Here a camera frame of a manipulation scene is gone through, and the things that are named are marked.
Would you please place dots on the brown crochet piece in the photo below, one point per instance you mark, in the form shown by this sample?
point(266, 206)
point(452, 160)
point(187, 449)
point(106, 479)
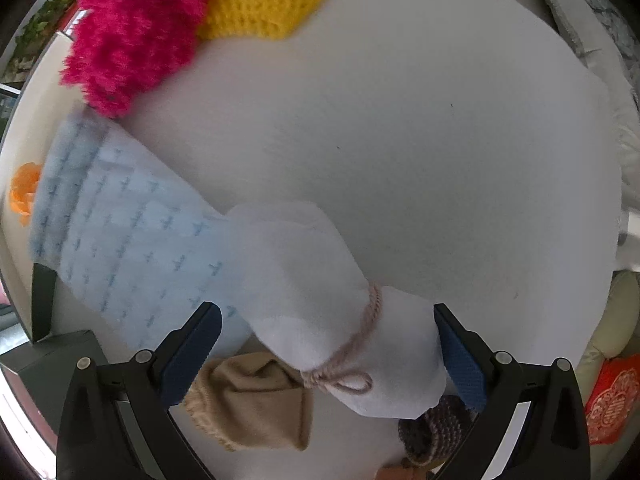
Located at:
point(440, 430)

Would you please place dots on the magenta fluffy cloth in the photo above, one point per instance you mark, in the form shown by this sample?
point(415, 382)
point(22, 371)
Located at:
point(135, 35)

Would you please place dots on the orange soft toy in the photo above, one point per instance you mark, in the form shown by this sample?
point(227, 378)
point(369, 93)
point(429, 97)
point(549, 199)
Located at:
point(25, 192)

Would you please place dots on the beige knit sock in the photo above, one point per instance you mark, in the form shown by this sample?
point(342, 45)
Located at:
point(255, 405)

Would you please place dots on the grey patterned cushion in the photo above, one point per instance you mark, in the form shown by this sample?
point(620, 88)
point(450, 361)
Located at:
point(600, 25)

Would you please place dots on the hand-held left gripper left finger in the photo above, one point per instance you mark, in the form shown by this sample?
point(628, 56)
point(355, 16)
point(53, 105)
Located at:
point(192, 352)

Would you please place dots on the blue patterned cloth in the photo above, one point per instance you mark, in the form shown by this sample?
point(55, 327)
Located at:
point(115, 220)

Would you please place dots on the red patterned cushion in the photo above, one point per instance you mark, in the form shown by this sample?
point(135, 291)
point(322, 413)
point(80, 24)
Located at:
point(612, 400)

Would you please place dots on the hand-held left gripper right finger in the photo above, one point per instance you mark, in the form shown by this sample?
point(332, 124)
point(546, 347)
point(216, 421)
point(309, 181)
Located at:
point(462, 362)

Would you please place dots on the pale green cushion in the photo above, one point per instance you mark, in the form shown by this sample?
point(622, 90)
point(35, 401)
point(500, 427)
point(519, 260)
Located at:
point(620, 310)

